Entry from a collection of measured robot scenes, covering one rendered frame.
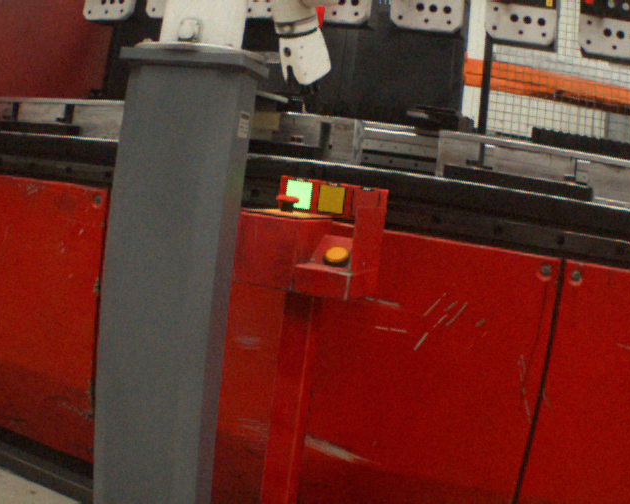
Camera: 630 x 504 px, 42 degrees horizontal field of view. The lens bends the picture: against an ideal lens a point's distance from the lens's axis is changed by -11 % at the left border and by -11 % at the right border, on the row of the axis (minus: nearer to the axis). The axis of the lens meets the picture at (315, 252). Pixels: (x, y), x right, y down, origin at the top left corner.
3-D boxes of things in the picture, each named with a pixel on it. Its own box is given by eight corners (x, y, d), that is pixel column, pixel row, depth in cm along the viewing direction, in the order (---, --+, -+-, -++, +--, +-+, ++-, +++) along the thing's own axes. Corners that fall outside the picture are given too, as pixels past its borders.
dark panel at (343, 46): (94, 132, 268) (117, 0, 264) (97, 132, 270) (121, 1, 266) (451, 171, 227) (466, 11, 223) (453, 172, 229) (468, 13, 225)
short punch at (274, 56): (236, 60, 192) (243, 20, 191) (240, 61, 194) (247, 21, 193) (277, 62, 188) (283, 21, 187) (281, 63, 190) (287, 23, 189)
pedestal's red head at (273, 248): (232, 280, 151) (245, 172, 149) (270, 274, 166) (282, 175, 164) (346, 301, 144) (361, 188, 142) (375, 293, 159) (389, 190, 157)
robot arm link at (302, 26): (299, 23, 160) (302, 37, 162) (324, 10, 166) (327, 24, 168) (263, 24, 165) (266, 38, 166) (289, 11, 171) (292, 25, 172)
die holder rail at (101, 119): (-13, 130, 219) (-8, 96, 219) (0, 131, 225) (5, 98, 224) (126, 141, 201) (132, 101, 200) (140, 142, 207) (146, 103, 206)
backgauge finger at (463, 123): (386, 117, 184) (388, 94, 184) (419, 129, 208) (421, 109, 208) (441, 124, 180) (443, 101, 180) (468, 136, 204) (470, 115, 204)
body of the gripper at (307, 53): (298, 33, 161) (309, 87, 166) (327, 18, 168) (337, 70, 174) (266, 34, 165) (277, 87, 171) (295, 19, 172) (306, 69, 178)
